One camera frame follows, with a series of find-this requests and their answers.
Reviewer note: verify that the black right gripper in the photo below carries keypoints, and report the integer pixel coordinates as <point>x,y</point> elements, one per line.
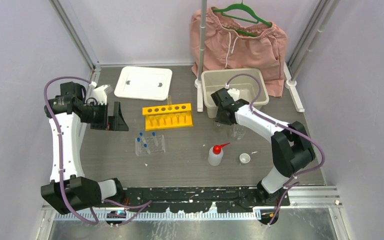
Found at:
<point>220,120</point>

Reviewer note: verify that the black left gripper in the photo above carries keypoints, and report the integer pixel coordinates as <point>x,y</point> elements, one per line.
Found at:
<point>116,122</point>

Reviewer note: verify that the blue capped tube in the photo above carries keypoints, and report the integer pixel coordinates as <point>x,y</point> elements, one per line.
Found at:
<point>146,147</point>
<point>138,145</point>
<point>155,138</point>
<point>142,137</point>

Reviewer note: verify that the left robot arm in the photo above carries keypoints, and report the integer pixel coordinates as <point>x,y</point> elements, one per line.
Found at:
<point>68,189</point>

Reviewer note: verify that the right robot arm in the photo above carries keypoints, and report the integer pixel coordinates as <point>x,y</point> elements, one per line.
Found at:
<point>290,145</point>

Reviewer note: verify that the clear glass flask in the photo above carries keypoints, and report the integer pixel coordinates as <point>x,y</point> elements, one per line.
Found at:
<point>218,127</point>

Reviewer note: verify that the clear glass beaker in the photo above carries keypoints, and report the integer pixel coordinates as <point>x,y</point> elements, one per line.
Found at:
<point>237,132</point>

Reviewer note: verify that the beige plastic bin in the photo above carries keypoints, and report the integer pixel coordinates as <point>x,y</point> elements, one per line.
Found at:
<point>248,88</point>

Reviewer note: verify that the clear acrylic tube rack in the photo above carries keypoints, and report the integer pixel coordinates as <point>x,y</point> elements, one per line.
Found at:
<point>161,148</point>

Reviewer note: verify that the yellow test tube rack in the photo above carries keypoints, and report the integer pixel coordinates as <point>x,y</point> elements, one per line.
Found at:
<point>163,117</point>

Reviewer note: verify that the white plastic bin lid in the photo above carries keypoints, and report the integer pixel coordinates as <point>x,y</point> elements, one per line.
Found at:
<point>143,83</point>

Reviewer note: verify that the red capped wash bottle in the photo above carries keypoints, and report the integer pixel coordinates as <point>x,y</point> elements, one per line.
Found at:
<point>215,154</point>

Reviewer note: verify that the small white cup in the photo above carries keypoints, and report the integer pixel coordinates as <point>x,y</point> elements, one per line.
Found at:
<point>244,158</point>

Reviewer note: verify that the right white pole foot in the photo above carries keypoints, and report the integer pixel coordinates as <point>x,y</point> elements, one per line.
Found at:
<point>291,86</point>

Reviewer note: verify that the pink shorts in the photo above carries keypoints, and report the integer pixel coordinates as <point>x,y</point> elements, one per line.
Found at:
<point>229,45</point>

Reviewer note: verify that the grey rack pole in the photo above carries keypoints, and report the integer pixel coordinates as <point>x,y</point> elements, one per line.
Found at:
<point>202,32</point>

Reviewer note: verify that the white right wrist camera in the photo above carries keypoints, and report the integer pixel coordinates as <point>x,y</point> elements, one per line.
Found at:
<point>233,92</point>

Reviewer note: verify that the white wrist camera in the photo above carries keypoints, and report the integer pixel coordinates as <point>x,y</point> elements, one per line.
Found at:
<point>100,94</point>
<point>233,92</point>

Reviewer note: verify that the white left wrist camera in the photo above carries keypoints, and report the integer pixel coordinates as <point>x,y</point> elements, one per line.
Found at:
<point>100,94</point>

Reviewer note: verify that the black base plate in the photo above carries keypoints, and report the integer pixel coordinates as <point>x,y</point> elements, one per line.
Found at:
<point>227,199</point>

